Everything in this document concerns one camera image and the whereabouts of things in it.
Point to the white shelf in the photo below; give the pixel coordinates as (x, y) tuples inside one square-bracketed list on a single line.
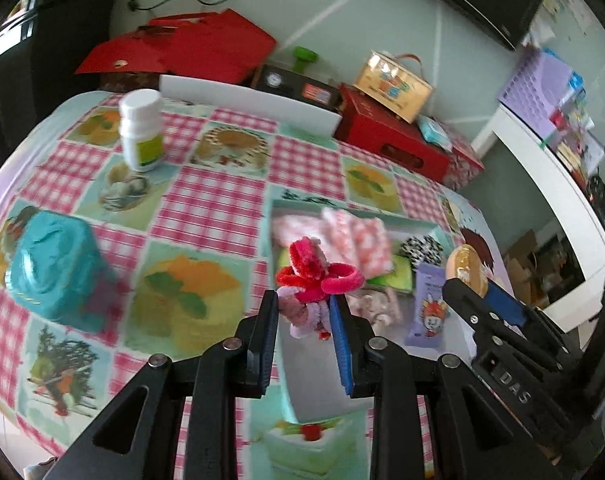
[(532, 160)]

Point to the red gift box lid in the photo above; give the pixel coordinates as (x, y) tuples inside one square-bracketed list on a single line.
[(122, 55)]

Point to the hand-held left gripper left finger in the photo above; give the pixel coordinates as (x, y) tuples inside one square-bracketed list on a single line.
[(267, 345)]

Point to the pink zigzag fluffy cloth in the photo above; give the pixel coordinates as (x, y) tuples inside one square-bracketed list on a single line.
[(357, 240)]

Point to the black box with gauge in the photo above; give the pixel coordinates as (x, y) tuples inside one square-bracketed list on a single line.
[(292, 85)]

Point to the brown floral box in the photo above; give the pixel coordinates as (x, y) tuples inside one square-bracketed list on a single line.
[(127, 81)]

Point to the red patterned box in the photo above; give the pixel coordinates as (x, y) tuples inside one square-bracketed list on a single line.
[(465, 160)]

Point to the pink checked printed tablecloth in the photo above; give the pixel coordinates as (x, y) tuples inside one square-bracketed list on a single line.
[(207, 210)]

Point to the white plastic bottle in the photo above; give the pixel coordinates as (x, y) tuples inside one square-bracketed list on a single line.
[(140, 130)]

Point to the red cardboard box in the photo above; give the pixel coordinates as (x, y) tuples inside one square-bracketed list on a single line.
[(382, 130)]

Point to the purple printed packet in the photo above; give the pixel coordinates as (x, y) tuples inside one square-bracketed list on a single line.
[(427, 310)]

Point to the cardboard boxes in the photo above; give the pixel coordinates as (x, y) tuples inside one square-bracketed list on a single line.
[(527, 260)]

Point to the white tray with teal rim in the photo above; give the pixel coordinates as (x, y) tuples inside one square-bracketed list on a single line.
[(312, 385)]

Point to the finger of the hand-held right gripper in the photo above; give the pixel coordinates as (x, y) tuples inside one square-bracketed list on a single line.
[(465, 305), (504, 302)]

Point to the teal plastic container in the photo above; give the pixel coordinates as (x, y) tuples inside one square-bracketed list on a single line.
[(52, 260)]

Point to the blue wipes pack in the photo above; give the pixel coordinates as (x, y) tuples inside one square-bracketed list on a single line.
[(435, 132)]

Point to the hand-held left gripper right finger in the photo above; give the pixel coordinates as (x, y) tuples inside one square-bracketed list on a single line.
[(342, 345)]

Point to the gold round coin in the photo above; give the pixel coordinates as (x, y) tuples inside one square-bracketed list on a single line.
[(465, 265)]

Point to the white board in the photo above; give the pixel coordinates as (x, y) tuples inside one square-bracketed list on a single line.
[(242, 102)]

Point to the green dumbbell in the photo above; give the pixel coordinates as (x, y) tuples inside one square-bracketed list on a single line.
[(305, 57)]

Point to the pale floral scrunchie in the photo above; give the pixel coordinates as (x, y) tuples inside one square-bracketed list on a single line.
[(377, 307)]

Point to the purple plastic basket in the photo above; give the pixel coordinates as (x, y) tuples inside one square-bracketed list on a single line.
[(537, 90)]

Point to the leopard print scrunchie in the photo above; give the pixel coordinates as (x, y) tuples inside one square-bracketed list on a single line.
[(422, 247)]

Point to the red gift bag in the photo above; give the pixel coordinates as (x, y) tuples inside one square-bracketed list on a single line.
[(217, 45)]

